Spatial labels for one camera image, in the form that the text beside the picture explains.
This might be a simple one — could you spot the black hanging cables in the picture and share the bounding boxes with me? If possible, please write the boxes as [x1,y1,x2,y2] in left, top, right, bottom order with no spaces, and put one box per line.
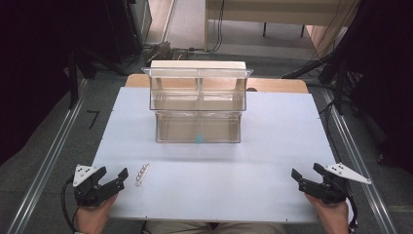
[208,0,227,54]

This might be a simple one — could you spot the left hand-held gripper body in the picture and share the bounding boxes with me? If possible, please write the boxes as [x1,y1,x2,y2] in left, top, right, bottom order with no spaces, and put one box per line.
[72,164,127,208]

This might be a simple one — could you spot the white oblong box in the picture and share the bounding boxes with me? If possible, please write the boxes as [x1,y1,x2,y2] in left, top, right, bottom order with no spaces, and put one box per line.
[149,59,248,79]

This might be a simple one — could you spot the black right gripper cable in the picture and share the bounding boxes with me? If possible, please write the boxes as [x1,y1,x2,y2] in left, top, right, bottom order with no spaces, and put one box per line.
[344,189,359,234]

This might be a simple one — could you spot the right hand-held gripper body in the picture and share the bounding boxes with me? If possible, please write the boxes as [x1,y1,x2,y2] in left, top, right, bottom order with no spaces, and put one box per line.
[298,162,372,206]

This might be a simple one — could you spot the wooden table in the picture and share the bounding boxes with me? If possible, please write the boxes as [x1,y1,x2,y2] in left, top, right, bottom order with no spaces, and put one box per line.
[124,73,310,95]

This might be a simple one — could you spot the metal floor rail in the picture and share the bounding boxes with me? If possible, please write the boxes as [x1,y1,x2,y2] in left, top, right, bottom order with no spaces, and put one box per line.
[6,77,90,234]
[320,87,399,234]

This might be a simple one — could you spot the dark curtain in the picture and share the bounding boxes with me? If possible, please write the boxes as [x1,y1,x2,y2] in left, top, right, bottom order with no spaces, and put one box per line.
[0,0,144,167]
[319,0,413,175]

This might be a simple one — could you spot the clear acrylic drawer box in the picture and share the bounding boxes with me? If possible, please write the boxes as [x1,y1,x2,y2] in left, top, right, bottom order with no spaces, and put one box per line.
[141,66,254,144]

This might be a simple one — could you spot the person's right hand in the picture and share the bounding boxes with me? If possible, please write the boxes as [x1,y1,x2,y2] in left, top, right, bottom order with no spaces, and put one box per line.
[304,193,351,234]

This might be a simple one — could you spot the person's beige trousers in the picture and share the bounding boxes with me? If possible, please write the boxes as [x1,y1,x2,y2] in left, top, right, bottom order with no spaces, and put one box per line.
[141,220,287,234]

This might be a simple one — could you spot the beige desk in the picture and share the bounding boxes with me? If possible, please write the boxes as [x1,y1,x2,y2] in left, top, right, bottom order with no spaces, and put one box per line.
[204,0,359,53]

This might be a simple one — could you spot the clear bead bracelet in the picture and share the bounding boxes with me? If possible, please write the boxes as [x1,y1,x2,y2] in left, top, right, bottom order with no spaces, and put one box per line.
[134,162,151,187]

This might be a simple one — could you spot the black metal stand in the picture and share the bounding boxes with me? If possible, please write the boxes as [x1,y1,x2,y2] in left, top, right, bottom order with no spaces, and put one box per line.
[332,59,347,115]
[66,48,81,110]

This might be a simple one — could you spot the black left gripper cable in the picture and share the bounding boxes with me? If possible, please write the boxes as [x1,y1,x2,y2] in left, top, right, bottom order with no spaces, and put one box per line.
[60,176,83,234]

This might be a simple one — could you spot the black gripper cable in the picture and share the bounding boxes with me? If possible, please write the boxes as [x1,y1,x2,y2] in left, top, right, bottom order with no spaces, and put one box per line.
[344,189,359,234]
[60,176,83,234]

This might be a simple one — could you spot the person's left hand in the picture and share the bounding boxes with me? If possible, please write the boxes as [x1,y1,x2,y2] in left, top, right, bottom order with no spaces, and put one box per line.
[74,193,119,234]

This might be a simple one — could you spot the white board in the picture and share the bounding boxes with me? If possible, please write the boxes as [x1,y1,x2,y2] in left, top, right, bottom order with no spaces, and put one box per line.
[92,86,337,225]

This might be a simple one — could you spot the black floor cable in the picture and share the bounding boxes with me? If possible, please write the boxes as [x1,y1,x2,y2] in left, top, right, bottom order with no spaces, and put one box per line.
[319,99,346,155]

